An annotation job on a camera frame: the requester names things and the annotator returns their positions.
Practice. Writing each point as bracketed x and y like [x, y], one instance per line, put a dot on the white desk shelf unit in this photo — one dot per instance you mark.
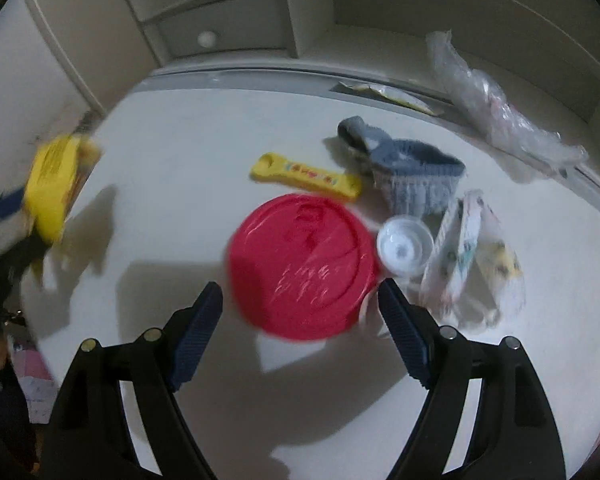
[430, 0]

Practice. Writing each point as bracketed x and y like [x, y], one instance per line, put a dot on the yellow printed stick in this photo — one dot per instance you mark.
[305, 175]

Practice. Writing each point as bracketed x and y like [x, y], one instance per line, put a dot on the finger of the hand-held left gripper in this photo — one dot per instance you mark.
[25, 252]
[5, 205]

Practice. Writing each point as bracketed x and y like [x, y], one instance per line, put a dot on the white printed plastic bag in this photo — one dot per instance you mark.
[460, 255]

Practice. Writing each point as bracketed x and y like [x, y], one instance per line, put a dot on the white bottle cap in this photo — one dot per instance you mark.
[405, 245]

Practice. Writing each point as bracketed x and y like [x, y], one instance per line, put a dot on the flat pale packet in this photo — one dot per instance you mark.
[385, 92]

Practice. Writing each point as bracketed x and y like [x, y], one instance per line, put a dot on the blue knitted sock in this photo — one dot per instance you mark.
[410, 175]

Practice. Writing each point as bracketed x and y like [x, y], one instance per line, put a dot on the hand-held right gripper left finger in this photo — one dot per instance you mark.
[195, 335]

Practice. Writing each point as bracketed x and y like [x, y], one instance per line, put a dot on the white drawer with round knob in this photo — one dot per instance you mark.
[220, 35]

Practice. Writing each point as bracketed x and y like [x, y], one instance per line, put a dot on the red round lid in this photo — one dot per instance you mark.
[302, 265]

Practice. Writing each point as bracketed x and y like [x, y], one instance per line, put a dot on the yellow cardboard box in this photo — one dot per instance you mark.
[55, 180]

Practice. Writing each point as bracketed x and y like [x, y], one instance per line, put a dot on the pink printed box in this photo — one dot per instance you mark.
[32, 385]

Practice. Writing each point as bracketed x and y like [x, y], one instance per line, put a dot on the clear plastic bag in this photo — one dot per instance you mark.
[485, 100]

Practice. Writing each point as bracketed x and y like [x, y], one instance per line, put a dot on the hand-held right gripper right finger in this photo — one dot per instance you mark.
[405, 330]

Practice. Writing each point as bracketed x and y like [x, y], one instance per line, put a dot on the cream door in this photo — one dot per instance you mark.
[60, 35]

